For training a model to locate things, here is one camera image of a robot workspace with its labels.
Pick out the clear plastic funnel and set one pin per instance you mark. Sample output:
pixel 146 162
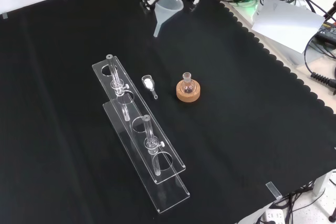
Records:
pixel 169 5

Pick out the clear round-bottom flask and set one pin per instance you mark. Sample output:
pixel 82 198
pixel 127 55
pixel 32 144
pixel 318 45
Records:
pixel 188 86

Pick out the clear weighing funnel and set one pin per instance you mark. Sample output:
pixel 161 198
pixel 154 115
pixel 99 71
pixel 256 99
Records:
pixel 148 84

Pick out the clear funnel stand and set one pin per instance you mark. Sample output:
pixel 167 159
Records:
pixel 168 197

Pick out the pale board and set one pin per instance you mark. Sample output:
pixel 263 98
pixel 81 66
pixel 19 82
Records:
pixel 283 24

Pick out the black tripod leg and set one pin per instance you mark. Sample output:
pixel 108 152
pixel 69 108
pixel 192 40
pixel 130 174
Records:
pixel 330 11

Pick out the black power adapter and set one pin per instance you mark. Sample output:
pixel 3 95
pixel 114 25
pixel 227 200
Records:
pixel 328 31

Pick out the black cloth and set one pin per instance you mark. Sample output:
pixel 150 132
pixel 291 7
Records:
pixel 236 142

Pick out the clear tape strip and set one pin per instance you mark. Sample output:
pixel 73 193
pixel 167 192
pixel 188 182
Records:
pixel 5 15

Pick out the white table leg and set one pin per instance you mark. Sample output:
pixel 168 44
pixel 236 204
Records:
pixel 324 182

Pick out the white power strip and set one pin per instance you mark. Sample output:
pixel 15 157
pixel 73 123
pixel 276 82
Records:
pixel 274 216

